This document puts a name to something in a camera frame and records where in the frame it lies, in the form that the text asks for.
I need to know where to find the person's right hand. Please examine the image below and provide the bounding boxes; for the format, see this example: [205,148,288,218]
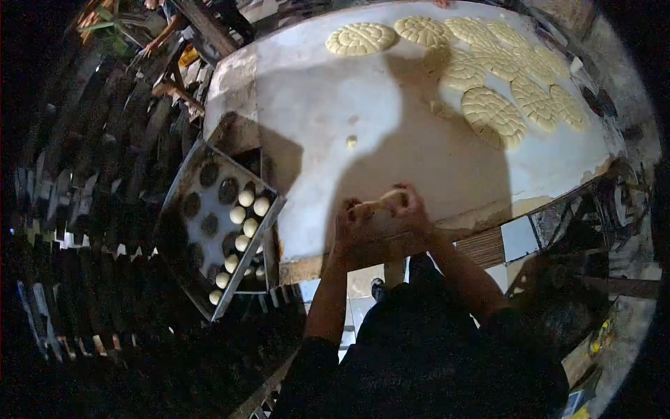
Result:
[380,182,434,237]

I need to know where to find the person's left hand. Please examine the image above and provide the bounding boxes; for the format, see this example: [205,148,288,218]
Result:
[332,197,379,258]

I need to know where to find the person's right fingers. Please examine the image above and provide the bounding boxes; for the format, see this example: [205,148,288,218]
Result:
[380,182,419,213]

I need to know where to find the person's left fingers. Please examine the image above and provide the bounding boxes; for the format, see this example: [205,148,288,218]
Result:
[339,197,367,221]

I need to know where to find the pale dough piece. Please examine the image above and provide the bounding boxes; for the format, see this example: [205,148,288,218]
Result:
[350,191,409,221]

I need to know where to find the person's legs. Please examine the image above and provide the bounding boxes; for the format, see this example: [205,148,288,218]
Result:
[370,253,446,306]

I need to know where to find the row of dough balls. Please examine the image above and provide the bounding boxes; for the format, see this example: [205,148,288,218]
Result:
[209,190,271,306]

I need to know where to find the metal baking tray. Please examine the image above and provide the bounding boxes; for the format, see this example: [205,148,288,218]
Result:
[154,138,288,322]

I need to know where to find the group of patterned flat breads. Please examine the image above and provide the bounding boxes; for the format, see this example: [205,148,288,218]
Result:
[325,16,588,151]

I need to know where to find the person's body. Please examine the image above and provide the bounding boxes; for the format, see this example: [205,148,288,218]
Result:
[270,282,571,419]

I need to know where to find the wooden bench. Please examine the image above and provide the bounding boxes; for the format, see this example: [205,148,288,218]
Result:
[151,50,206,117]

